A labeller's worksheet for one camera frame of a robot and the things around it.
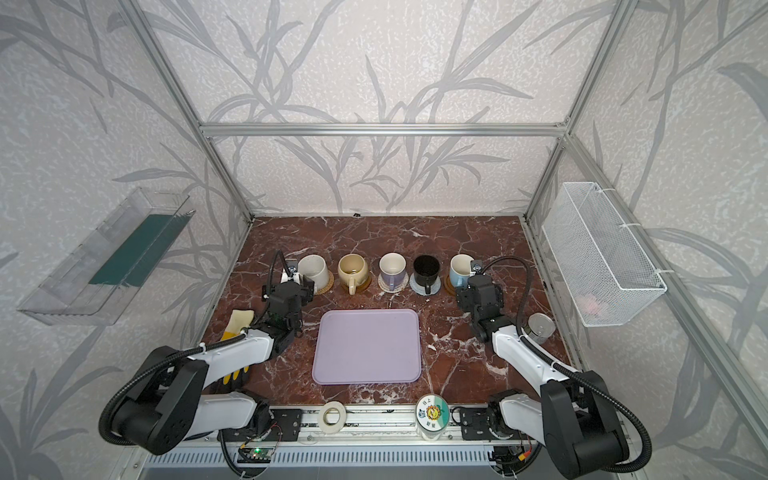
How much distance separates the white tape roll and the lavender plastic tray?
0.18 feet

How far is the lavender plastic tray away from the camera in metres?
0.82

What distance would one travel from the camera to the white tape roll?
747mm

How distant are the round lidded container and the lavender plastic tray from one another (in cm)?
11

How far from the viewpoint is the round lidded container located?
2.23ft
